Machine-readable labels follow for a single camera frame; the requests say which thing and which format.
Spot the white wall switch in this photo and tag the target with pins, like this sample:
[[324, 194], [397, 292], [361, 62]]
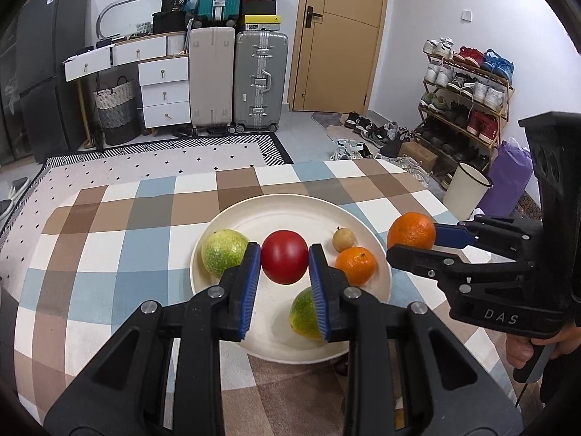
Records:
[[467, 15]]

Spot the black storage bag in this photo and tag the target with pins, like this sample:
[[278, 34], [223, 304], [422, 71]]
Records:
[[169, 22]]

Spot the wooden shoe rack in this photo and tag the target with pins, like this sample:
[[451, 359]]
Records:
[[499, 145]]

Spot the silver suitcase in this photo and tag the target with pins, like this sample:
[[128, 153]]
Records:
[[261, 81]]

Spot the rows of sneakers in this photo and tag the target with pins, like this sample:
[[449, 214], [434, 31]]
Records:
[[467, 91]]

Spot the large orange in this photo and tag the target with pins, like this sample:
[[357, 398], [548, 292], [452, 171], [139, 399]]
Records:
[[411, 231]]

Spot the checked tablecloth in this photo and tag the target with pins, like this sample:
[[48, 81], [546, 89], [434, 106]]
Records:
[[113, 245]]

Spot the cream round plate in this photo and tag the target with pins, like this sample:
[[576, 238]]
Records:
[[272, 213]]

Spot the white waste bin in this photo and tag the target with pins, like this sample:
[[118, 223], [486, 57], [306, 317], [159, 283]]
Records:
[[465, 195]]

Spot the beige suitcase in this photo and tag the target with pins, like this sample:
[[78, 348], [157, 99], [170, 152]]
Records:
[[211, 81]]

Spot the brown cardboard box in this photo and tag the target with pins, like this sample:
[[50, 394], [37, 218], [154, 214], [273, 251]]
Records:
[[420, 154]]

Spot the small striped basket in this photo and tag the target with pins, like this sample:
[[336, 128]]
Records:
[[144, 29]]

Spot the wooden door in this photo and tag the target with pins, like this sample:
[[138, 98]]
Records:
[[345, 54]]

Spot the white drawer desk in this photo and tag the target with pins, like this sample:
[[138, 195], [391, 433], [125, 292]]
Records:
[[163, 95]]

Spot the yellow-green guava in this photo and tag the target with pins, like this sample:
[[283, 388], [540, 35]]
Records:
[[305, 315], [222, 254]]

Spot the yellow and black shoe box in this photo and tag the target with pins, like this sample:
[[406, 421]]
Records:
[[258, 22]]

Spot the dark grey fridge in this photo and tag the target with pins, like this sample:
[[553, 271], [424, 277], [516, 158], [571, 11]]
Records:
[[50, 77]]

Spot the dark purple passion fruit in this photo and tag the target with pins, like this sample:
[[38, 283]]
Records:
[[341, 367]]

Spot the person's right hand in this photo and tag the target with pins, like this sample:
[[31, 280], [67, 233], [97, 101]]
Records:
[[517, 352]]

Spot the small orange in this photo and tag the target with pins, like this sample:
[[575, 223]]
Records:
[[356, 265]]

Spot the red tomato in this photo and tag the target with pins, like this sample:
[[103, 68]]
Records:
[[284, 256]]

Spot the purple bag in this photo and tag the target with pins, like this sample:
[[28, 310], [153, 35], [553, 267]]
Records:
[[510, 177]]

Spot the black printed carton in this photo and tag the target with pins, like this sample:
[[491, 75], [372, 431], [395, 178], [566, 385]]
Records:
[[174, 1]]

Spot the grey door mat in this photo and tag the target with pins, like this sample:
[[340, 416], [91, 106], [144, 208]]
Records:
[[327, 119]]

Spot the plain black shoe box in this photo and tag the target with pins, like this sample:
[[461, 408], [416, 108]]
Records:
[[258, 7]]

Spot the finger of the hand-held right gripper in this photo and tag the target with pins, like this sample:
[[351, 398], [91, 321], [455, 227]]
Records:
[[451, 235], [422, 261]]

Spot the grey curved metal tube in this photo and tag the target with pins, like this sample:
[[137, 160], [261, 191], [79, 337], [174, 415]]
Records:
[[122, 2]]

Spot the dark glass door cabinet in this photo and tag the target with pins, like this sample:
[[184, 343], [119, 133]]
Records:
[[9, 100]]

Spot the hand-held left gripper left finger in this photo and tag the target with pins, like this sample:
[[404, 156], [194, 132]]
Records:
[[250, 290]]

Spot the brown longan fruit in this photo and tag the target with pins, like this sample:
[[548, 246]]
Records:
[[342, 239]]

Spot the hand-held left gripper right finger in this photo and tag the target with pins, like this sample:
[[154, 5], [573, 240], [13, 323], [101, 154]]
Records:
[[317, 290]]

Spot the grey slipper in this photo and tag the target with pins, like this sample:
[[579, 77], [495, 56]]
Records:
[[5, 211], [20, 187]]

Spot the grey wicker basket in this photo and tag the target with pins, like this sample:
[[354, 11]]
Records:
[[117, 113]]

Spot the scattered pile of shoes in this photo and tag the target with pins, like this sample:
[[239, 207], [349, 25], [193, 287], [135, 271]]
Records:
[[376, 134]]

